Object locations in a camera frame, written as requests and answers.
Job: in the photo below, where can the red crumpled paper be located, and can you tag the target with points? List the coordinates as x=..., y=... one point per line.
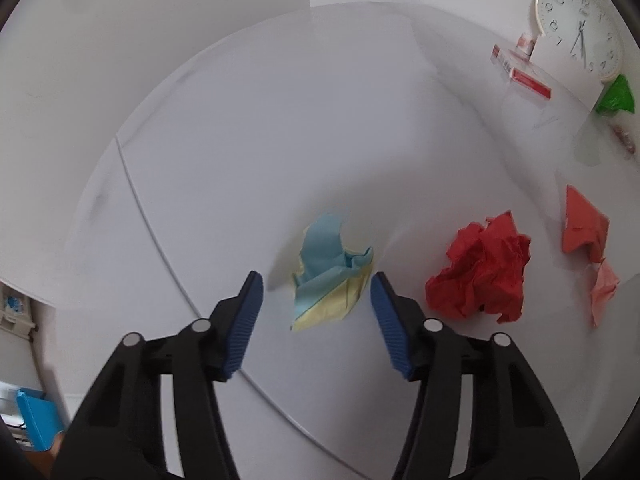
x=485, y=270

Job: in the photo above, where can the green plastic bag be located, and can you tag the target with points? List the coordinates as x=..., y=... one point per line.
x=617, y=95

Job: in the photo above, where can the orange-red crumpled paper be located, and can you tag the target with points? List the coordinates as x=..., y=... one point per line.
x=580, y=225

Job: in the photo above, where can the round white wall clock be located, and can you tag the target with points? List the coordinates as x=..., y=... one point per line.
x=580, y=25

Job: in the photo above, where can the pink crumpled paper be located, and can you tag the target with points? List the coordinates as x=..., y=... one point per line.
x=602, y=292

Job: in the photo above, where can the white card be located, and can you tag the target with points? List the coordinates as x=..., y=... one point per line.
x=560, y=72

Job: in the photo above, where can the blue and yellow paper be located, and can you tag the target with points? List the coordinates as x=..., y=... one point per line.
x=325, y=280

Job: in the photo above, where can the blue plastic bin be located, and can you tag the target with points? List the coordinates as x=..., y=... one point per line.
x=40, y=417

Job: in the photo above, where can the white shelf cart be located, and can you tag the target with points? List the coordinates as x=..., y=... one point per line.
x=15, y=310

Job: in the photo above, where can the small red and white container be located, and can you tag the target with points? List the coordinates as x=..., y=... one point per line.
x=525, y=45

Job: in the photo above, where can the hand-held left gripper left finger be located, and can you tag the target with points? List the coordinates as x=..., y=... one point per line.
x=245, y=320

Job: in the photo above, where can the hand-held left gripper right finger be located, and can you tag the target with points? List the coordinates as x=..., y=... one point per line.
x=390, y=320

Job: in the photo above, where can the red and white box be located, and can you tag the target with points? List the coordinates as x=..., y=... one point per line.
x=522, y=72

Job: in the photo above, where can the red and white packet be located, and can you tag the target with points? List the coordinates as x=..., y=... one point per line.
x=625, y=132

